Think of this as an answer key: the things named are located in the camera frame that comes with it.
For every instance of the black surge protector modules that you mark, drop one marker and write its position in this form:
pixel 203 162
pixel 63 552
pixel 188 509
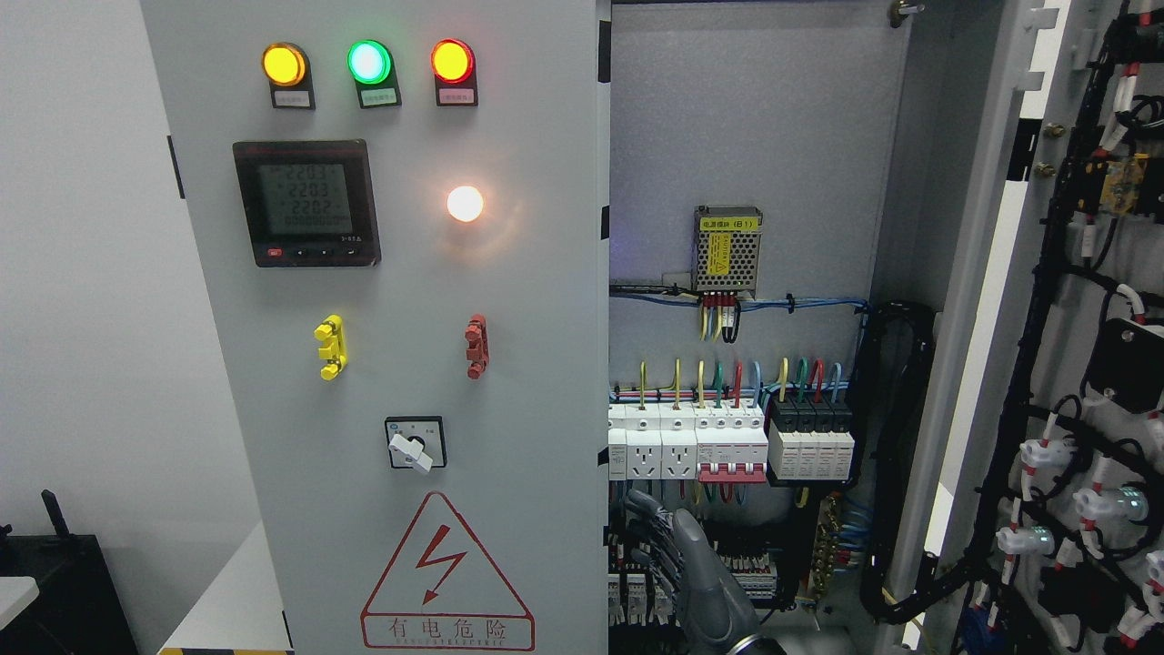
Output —
pixel 809 441

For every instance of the black box at lower left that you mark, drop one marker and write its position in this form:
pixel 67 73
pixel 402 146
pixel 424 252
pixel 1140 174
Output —
pixel 76 609

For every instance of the lower relay terminal row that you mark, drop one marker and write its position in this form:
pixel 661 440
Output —
pixel 635 598

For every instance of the yellow terminal post block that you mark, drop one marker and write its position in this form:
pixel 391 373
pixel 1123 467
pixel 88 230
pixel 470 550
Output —
pixel 332 348

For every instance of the red terminal post block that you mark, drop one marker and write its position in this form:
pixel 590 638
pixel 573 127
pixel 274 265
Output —
pixel 477 350

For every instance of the white glowing indicator light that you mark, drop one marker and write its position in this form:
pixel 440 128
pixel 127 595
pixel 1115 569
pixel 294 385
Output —
pixel 465 203

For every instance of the white rotary selector switch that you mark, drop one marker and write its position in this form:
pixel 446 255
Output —
pixel 416 442

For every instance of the white socket breaker row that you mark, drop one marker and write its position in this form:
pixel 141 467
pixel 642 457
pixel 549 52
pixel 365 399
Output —
pixel 720 445

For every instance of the black digital power meter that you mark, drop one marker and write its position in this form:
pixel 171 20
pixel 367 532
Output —
pixel 308 203

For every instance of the green indicator light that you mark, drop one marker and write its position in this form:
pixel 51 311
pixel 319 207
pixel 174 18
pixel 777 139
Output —
pixel 369 62

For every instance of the grey cabinet door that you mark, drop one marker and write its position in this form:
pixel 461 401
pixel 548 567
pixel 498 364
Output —
pixel 528 129
pixel 1024 216

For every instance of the red indicator light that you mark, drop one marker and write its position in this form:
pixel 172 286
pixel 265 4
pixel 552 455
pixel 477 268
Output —
pixel 452 61

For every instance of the yellow indicator light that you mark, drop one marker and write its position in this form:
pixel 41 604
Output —
pixel 285 64

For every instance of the metal mesh power supply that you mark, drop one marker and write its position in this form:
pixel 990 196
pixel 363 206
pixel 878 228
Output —
pixel 727 247

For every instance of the red electric hazard warning sticker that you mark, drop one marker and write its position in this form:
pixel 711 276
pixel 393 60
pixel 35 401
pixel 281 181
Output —
pixel 442 591

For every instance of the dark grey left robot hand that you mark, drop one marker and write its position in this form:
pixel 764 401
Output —
pixel 714 612

